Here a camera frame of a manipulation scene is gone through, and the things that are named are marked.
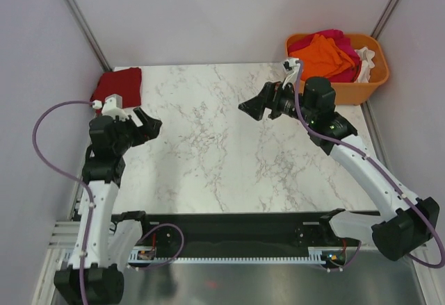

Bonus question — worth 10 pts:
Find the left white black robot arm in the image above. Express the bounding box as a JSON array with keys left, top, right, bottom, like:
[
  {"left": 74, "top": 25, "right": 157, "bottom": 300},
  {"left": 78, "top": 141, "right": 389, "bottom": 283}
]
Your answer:
[{"left": 54, "top": 107, "right": 162, "bottom": 304}]

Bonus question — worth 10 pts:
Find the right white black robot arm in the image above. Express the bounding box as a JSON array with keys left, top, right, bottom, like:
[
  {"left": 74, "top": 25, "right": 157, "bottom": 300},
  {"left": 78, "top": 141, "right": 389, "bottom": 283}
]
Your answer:
[{"left": 238, "top": 77, "right": 439, "bottom": 261}]

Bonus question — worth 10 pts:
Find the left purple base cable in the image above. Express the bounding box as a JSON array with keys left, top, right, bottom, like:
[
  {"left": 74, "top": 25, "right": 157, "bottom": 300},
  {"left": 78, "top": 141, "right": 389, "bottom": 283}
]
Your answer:
[{"left": 127, "top": 224, "right": 185, "bottom": 273}]

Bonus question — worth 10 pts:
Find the aluminium frame post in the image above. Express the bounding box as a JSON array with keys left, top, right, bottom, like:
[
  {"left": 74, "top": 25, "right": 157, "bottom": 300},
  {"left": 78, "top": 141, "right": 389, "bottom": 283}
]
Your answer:
[
  {"left": 371, "top": 0, "right": 401, "bottom": 40},
  {"left": 63, "top": 0, "right": 113, "bottom": 72}
]

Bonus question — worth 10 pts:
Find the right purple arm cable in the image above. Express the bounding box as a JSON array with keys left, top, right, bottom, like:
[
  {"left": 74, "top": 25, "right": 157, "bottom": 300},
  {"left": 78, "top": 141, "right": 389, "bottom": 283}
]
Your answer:
[{"left": 291, "top": 58, "right": 445, "bottom": 268}]

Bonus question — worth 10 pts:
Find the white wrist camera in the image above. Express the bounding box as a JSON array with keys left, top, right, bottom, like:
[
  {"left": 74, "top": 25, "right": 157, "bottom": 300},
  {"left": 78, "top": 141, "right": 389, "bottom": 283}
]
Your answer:
[
  {"left": 89, "top": 94, "right": 138, "bottom": 130},
  {"left": 282, "top": 57, "right": 304, "bottom": 90}
]

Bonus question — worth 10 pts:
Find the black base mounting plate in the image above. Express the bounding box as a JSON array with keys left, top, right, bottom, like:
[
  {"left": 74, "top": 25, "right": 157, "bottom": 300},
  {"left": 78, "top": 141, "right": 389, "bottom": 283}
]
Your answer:
[{"left": 111, "top": 211, "right": 359, "bottom": 258}]

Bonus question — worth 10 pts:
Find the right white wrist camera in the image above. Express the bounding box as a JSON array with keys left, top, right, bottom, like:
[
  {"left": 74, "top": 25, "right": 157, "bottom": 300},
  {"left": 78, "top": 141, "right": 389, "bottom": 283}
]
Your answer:
[{"left": 282, "top": 57, "right": 304, "bottom": 90}]

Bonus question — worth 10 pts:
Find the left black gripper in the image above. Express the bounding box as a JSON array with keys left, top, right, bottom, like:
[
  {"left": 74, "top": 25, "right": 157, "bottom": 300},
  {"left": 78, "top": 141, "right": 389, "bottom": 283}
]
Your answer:
[{"left": 113, "top": 108, "right": 161, "bottom": 154}]

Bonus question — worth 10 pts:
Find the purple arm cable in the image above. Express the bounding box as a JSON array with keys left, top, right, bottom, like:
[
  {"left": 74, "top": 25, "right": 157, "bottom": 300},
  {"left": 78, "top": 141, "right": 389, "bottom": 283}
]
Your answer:
[
  {"left": 291, "top": 58, "right": 445, "bottom": 268},
  {"left": 33, "top": 99, "right": 102, "bottom": 305}
]

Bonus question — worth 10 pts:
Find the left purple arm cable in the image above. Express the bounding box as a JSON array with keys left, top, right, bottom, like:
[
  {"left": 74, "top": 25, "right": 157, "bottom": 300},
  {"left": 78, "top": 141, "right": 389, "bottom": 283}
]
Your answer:
[{"left": 33, "top": 99, "right": 102, "bottom": 305}]

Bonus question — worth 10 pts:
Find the orange t shirt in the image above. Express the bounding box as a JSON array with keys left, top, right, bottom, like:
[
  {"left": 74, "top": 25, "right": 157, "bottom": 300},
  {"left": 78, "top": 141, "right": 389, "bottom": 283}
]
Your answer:
[{"left": 289, "top": 34, "right": 355, "bottom": 81}]

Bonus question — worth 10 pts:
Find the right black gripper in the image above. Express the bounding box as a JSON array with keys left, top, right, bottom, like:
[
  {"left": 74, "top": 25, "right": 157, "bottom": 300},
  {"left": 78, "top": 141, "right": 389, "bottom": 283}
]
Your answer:
[{"left": 239, "top": 78, "right": 316, "bottom": 125}]

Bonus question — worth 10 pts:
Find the dark red t shirt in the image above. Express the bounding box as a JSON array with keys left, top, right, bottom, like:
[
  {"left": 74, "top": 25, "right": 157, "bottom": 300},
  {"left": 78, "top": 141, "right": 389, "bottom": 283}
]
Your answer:
[{"left": 90, "top": 67, "right": 142, "bottom": 108}]

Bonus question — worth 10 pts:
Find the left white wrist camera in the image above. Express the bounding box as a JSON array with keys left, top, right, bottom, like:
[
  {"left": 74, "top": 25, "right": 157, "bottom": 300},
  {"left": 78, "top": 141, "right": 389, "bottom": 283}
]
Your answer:
[{"left": 89, "top": 94, "right": 138, "bottom": 130}]

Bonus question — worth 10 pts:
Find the magenta pink t shirt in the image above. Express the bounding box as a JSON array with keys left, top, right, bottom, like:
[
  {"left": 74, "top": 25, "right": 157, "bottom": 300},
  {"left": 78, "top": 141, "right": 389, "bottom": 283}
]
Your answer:
[{"left": 287, "top": 29, "right": 361, "bottom": 83}]

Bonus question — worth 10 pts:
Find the white t shirt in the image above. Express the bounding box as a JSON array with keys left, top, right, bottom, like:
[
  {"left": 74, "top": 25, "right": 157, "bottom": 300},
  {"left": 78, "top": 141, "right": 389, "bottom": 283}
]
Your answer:
[{"left": 355, "top": 47, "right": 375, "bottom": 83}]

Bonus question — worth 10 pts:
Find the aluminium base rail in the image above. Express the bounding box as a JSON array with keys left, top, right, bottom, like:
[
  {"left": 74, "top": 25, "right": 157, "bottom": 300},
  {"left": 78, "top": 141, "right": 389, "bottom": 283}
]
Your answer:
[{"left": 48, "top": 68, "right": 112, "bottom": 305}]

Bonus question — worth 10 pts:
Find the right aluminium frame post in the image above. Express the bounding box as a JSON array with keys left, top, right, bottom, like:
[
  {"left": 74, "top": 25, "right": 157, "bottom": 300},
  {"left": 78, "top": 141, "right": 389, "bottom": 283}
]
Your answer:
[{"left": 371, "top": 0, "right": 401, "bottom": 40}]

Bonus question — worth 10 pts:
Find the white slotted cable duct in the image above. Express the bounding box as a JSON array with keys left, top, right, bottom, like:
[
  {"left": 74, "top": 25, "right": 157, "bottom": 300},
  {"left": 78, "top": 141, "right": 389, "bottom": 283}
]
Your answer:
[{"left": 128, "top": 247, "right": 348, "bottom": 265}]

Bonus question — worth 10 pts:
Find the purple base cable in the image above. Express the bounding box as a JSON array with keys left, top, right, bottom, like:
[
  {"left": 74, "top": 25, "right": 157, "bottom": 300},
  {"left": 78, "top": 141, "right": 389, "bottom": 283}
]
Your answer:
[
  {"left": 127, "top": 224, "right": 185, "bottom": 273},
  {"left": 312, "top": 238, "right": 361, "bottom": 274}
]

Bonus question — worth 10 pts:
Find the left aluminium frame post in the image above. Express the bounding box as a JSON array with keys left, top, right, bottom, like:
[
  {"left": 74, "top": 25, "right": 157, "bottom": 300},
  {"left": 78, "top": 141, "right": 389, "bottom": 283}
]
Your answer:
[{"left": 63, "top": 0, "right": 113, "bottom": 72}]

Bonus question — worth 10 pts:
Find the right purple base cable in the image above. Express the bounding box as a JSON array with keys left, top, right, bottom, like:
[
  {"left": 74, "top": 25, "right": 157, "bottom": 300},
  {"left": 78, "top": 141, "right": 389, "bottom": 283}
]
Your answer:
[{"left": 312, "top": 238, "right": 361, "bottom": 274}]

